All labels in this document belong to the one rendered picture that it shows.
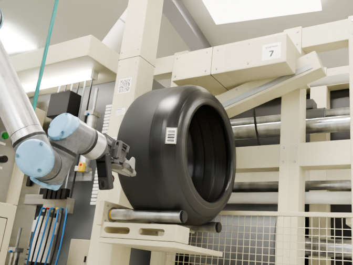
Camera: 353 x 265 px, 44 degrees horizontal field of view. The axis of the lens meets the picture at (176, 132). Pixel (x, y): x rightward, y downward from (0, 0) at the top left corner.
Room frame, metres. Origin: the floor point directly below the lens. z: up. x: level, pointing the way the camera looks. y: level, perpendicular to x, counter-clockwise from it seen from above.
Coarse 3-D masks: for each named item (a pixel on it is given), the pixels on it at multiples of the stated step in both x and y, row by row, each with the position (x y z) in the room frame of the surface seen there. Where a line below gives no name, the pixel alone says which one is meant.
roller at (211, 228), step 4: (160, 224) 1.98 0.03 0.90; (204, 224) 1.85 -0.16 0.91; (208, 224) 1.85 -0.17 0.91; (212, 224) 1.83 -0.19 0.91; (216, 224) 1.82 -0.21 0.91; (220, 224) 1.84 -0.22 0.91; (192, 228) 1.89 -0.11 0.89; (196, 228) 1.88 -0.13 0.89; (200, 228) 1.87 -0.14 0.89; (204, 228) 1.85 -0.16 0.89; (208, 228) 1.84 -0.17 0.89; (212, 228) 1.83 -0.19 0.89; (216, 228) 1.82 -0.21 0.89; (220, 228) 1.84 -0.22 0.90; (212, 232) 1.86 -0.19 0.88; (216, 232) 1.84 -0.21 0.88
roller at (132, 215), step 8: (112, 216) 1.77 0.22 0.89; (120, 216) 1.75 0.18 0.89; (128, 216) 1.73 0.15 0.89; (136, 216) 1.70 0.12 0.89; (144, 216) 1.68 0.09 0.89; (152, 216) 1.66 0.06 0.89; (160, 216) 1.64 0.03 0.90; (168, 216) 1.62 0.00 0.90; (176, 216) 1.60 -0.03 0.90; (184, 216) 1.60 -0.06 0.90
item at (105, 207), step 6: (102, 204) 1.76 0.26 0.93; (108, 204) 1.77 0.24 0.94; (114, 204) 1.80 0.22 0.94; (102, 210) 1.75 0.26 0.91; (108, 210) 1.78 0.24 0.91; (102, 216) 1.75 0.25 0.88; (108, 216) 1.78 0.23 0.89; (96, 222) 1.77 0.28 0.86; (102, 222) 1.76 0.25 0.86; (120, 222) 1.85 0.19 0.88; (126, 222) 1.88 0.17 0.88; (132, 222) 1.91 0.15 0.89; (138, 222) 1.95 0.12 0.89; (144, 222) 1.98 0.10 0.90; (156, 234) 2.07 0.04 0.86
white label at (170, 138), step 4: (168, 128) 1.50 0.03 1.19; (172, 128) 1.50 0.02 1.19; (176, 128) 1.49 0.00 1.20; (168, 132) 1.50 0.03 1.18; (172, 132) 1.50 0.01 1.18; (176, 132) 1.50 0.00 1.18; (168, 136) 1.50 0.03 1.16; (172, 136) 1.50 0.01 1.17; (168, 140) 1.50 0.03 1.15; (172, 140) 1.50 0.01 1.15
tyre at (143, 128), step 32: (160, 96) 1.59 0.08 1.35; (192, 96) 1.58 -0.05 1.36; (128, 128) 1.59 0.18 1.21; (160, 128) 1.51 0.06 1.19; (192, 128) 2.00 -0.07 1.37; (224, 128) 1.83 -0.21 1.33; (160, 160) 1.53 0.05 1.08; (192, 160) 2.07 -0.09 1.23; (224, 160) 1.98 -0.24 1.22; (128, 192) 1.68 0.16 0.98; (160, 192) 1.59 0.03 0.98; (192, 192) 1.62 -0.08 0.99; (224, 192) 1.84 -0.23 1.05; (192, 224) 1.75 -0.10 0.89
